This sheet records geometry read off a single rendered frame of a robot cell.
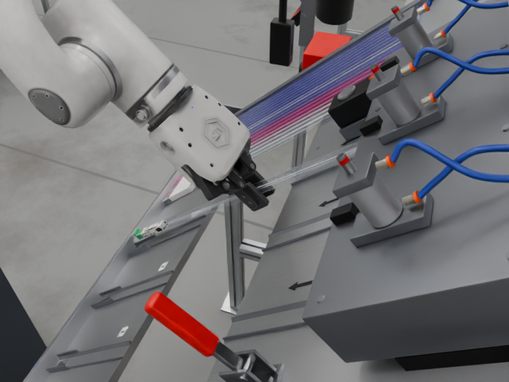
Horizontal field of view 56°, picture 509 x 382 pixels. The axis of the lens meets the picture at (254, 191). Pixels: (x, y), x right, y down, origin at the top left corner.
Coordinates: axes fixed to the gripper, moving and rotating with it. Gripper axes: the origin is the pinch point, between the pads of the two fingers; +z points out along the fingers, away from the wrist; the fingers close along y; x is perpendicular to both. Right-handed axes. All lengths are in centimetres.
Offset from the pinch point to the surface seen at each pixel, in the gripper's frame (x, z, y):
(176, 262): 11.8, 0.0, -9.0
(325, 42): 21, 7, 74
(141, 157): 135, 4, 88
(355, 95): -17.5, -2.5, 5.2
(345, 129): -13.9, 0.3, 4.4
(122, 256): 30.3, -2.2, -4.5
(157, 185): 123, 14, 74
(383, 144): -26.0, -3.8, -10.4
